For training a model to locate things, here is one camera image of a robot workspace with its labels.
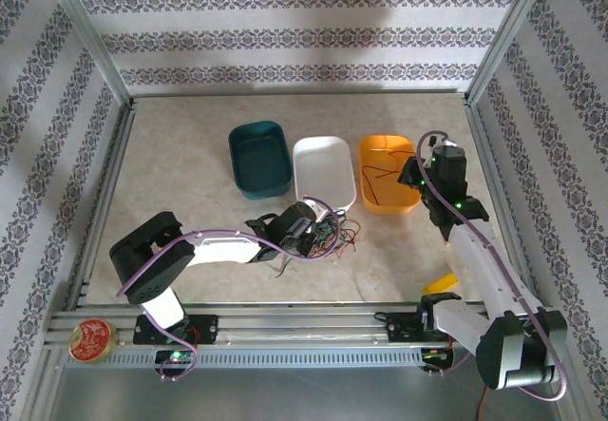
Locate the slotted grey cable duct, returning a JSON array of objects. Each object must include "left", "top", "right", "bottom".
[{"left": 61, "top": 347, "right": 428, "bottom": 371}]

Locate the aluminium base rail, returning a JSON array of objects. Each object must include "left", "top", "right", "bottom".
[{"left": 45, "top": 299, "right": 493, "bottom": 352}]

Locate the white plastic bin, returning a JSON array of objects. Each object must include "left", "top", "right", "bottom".
[{"left": 292, "top": 135, "right": 357, "bottom": 214}]

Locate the teal plastic bin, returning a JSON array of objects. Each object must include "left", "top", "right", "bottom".
[{"left": 227, "top": 120, "right": 295, "bottom": 202}]

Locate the aluminium frame post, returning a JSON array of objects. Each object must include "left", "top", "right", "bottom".
[
  {"left": 463, "top": 0, "right": 558, "bottom": 107},
  {"left": 40, "top": 0, "right": 137, "bottom": 105}
]

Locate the controller board with green light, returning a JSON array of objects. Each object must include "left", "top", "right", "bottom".
[
  {"left": 154, "top": 349, "right": 199, "bottom": 375},
  {"left": 421, "top": 349, "right": 456, "bottom": 375}
]

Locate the green cable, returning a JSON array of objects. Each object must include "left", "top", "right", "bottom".
[{"left": 311, "top": 219, "right": 346, "bottom": 254}]

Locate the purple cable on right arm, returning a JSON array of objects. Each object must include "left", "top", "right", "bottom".
[{"left": 416, "top": 129, "right": 569, "bottom": 403}]

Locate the orange plastic bin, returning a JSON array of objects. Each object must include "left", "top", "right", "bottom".
[{"left": 358, "top": 134, "right": 424, "bottom": 217}]

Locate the yellow plastic block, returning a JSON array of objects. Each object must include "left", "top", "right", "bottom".
[{"left": 422, "top": 272, "right": 460, "bottom": 295}]

